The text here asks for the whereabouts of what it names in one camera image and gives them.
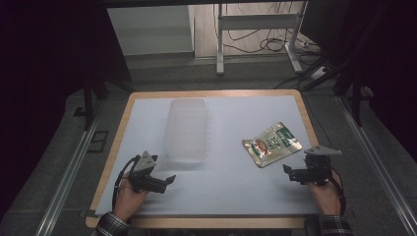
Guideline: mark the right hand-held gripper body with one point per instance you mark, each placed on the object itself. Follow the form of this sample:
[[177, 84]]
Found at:
[[315, 168]]

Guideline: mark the person's right hand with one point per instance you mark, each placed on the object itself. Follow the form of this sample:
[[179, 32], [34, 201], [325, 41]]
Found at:
[[326, 198]]

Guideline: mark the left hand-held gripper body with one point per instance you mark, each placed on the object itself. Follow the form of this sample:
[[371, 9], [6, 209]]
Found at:
[[144, 172]]

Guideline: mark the black floor bracket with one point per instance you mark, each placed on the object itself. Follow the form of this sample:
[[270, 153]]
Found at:
[[98, 141]]

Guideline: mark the white table mat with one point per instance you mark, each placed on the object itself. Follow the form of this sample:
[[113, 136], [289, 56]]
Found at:
[[209, 157]]

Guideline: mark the white metal desk frame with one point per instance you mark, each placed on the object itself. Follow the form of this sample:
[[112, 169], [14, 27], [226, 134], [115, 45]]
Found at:
[[259, 31]]

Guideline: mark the clear plastic container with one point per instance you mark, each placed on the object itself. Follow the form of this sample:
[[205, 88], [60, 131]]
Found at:
[[187, 129]]

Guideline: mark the aluminium rail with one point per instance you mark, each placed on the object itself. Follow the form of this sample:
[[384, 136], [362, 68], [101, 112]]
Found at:
[[377, 157], [67, 178]]

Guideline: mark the gold foil snack packet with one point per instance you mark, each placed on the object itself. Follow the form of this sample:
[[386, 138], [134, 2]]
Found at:
[[271, 144]]

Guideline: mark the black stand leg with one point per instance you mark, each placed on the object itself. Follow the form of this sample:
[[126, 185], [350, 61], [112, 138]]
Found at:
[[88, 105]]

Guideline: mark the person's left hand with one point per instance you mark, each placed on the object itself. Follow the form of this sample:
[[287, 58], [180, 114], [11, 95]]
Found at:
[[128, 200]]

